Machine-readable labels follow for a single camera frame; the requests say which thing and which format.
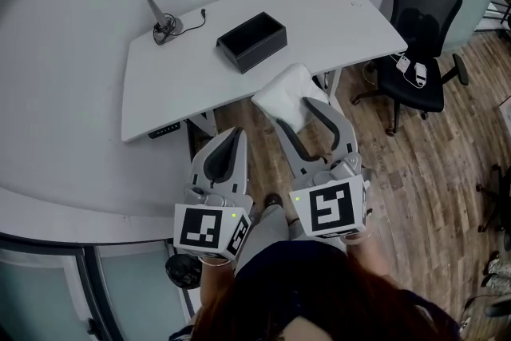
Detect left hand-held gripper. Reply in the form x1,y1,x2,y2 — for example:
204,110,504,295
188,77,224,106
172,126,253,263

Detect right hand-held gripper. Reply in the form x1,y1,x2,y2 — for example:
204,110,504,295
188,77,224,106
275,96,373,240

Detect white tissues pack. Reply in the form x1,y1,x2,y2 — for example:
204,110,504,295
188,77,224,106
251,62,331,132

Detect black rectangular box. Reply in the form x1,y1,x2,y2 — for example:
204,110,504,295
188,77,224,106
216,10,288,75

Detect person's right forearm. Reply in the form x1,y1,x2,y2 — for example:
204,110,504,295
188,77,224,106
342,232,391,280

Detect person's left forearm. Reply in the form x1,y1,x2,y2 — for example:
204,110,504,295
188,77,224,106
198,258,237,316

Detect white desk leg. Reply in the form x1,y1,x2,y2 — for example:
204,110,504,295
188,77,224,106
313,67,345,111

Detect person's dark shoe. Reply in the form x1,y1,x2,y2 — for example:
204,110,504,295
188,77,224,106
263,192,284,209

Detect black desk control panel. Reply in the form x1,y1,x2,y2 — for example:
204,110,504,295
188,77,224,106
147,122,182,140

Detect person's grey trouser legs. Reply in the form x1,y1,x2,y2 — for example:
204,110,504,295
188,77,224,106
234,203,349,279

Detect black round bin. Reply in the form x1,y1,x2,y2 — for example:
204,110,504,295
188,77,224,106
164,253,202,291

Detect person's dark top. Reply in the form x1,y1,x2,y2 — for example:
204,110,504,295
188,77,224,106
169,239,462,341

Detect white power bank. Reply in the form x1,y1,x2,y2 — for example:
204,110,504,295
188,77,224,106
413,61,429,89

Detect black mesh office chair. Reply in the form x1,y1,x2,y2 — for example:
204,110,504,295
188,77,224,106
350,0,469,137

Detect silver desk lamp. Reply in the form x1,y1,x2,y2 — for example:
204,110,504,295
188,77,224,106
139,0,185,44

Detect black chair wheel base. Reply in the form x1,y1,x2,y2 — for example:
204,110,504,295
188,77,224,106
476,164,511,249

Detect thin left wrist bracelet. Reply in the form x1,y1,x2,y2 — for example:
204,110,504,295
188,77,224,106
200,256,233,267

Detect white charging cable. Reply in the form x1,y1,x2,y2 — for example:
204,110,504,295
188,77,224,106
389,54,424,89

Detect black lamp cable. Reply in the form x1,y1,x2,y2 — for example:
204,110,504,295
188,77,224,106
153,8,208,46

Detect dark glass partition frame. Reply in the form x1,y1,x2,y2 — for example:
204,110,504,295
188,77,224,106
0,232,121,341

